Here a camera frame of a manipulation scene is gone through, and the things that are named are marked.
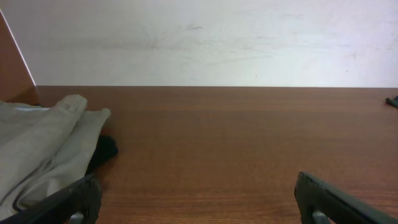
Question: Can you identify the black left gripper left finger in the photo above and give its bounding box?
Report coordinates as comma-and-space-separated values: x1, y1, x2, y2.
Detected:
1, 174, 102, 224

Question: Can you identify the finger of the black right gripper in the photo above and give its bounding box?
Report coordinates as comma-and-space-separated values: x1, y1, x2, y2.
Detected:
385, 96, 398, 108

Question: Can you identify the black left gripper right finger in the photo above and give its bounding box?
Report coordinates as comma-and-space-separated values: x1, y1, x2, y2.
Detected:
294, 172, 397, 224

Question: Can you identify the black garment under beige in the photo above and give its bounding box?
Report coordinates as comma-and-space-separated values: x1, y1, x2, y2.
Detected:
85, 135, 118, 175

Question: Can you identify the beige folded garment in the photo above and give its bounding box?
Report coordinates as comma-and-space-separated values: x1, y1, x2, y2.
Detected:
1, 95, 111, 220

